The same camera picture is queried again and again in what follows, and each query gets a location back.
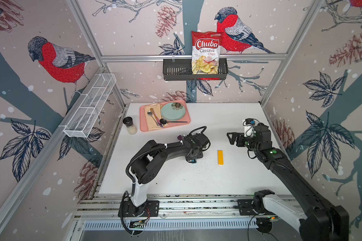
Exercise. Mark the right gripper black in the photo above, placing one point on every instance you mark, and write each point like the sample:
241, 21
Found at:
240, 137

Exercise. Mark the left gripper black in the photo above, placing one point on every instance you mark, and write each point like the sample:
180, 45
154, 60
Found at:
200, 156

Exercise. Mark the orange long block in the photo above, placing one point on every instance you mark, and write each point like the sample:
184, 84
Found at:
220, 157

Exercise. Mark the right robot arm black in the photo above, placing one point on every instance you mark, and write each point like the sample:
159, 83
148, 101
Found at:
318, 219

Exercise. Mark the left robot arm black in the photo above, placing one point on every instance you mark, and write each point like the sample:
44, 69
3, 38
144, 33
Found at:
146, 165

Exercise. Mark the black ladle spoon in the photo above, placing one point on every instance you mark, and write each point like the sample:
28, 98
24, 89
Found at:
163, 121

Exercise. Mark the light green plate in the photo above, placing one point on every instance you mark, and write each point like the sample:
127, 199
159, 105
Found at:
173, 111

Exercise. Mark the beige napkin on tray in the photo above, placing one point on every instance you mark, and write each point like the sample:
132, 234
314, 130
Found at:
151, 125

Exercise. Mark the pink tray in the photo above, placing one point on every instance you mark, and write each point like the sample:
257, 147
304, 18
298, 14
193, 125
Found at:
143, 126

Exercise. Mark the silver spoon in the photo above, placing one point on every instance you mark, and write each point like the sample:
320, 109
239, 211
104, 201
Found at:
152, 116

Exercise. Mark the white spice jar black lid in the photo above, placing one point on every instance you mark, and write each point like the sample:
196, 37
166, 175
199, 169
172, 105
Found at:
131, 128

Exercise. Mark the Chuba cassava chips bag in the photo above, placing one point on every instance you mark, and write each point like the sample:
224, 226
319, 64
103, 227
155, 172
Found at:
206, 48

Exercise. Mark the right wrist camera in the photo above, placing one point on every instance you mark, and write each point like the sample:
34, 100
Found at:
249, 124

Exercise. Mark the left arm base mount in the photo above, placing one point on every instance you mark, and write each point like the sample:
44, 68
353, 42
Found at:
129, 210

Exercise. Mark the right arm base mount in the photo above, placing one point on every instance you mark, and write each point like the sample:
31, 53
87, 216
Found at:
245, 207

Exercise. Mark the black wall basket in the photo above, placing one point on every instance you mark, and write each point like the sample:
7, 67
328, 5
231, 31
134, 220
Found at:
181, 70

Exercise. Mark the white wire mesh shelf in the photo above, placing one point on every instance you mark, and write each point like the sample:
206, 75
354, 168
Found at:
88, 111

